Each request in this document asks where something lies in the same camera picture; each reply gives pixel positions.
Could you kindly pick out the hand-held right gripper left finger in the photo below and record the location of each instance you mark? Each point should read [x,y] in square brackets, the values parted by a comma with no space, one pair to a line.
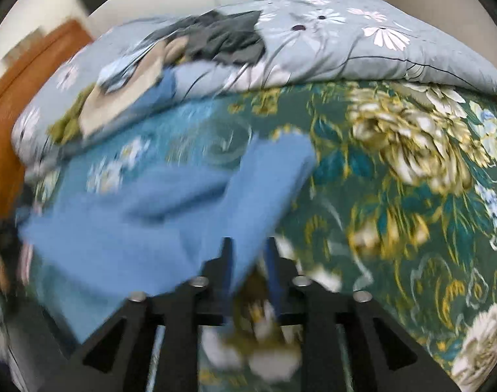
[226,277]

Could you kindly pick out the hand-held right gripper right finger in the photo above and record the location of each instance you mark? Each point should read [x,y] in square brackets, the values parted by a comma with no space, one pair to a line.
[274,281]

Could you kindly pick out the blue pants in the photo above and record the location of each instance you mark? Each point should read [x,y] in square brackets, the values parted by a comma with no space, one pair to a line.
[150,228]

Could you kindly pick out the green floral bed sheet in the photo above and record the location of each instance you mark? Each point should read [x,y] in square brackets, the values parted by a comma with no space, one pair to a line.
[395,220]

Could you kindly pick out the olive green garment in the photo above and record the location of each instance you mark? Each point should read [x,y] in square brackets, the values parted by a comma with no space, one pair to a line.
[68,124]

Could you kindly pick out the brown wooden headboard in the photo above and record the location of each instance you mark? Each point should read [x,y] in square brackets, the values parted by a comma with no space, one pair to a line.
[11,102]

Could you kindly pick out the beige garment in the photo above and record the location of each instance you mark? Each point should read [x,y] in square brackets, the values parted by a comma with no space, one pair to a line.
[109,106]

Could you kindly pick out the blue folded garment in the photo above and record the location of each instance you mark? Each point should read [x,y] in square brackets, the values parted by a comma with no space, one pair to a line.
[158,94]

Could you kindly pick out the light blue striped garment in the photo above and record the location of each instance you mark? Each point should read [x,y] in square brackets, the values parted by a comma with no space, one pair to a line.
[117,71]

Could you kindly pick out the dark grey garment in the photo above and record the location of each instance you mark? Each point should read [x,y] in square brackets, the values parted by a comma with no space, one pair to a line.
[232,36]

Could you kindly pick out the grey floral quilt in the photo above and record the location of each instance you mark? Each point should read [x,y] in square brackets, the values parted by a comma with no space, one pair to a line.
[354,49]

